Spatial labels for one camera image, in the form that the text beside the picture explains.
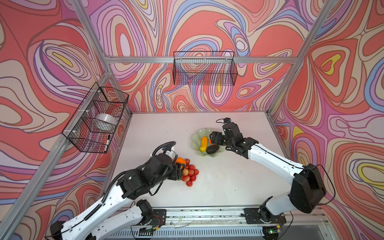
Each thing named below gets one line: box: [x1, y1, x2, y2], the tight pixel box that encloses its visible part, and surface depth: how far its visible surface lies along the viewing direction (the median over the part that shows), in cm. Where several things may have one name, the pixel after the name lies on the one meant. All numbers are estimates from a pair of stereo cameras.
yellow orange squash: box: [199, 136, 209, 153], surface depth 97 cm
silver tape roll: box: [95, 113, 117, 132], surface depth 74 cm
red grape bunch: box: [181, 158, 199, 187], surface depth 85 cm
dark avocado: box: [206, 144, 220, 154], surface depth 96 cm
